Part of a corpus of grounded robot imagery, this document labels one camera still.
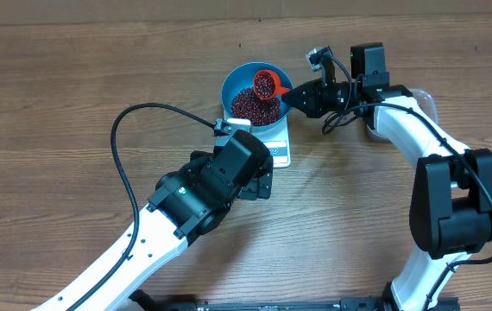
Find red beans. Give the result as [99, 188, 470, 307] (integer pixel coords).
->
[231, 87, 281, 126]

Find clear plastic container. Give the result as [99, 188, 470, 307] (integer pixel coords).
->
[367, 88, 439, 142]

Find red measuring scoop blue handle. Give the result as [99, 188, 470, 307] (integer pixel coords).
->
[253, 69, 290, 100]

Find blue bowl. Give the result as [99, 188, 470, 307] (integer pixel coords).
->
[221, 62, 293, 133]

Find white kitchen scale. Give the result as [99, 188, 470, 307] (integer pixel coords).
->
[222, 112, 292, 168]

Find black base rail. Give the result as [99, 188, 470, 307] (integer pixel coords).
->
[129, 280, 462, 311]

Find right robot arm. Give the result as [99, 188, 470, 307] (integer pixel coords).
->
[281, 42, 492, 310]

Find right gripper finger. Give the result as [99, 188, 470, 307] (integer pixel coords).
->
[281, 79, 322, 102]
[287, 101, 318, 118]

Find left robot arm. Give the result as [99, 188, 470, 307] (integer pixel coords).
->
[39, 130, 273, 310]

